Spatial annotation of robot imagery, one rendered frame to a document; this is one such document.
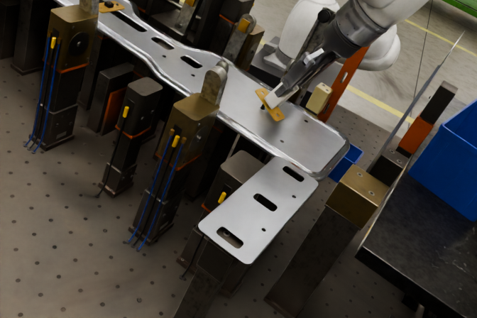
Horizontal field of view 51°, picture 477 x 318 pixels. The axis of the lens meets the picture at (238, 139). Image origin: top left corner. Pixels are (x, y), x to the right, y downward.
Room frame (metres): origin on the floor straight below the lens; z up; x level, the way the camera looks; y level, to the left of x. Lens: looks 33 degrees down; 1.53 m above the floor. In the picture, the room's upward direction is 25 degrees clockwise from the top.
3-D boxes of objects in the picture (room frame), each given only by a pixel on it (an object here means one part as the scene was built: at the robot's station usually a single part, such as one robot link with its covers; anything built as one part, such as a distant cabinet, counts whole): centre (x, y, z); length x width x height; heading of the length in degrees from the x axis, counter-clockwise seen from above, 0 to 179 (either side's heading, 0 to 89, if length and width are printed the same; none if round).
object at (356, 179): (0.76, -0.24, 0.88); 0.08 x 0.08 x 0.36; 72
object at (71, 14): (0.91, 0.42, 0.87); 0.12 x 0.07 x 0.35; 162
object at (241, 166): (0.75, -0.03, 0.84); 0.12 x 0.07 x 0.28; 162
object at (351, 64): (1.09, -0.16, 0.95); 0.03 x 0.01 x 0.50; 72
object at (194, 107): (0.78, 0.10, 0.87); 0.12 x 0.07 x 0.35; 162
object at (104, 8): (1.11, 0.42, 1.01); 0.08 x 0.04 x 0.01; 162
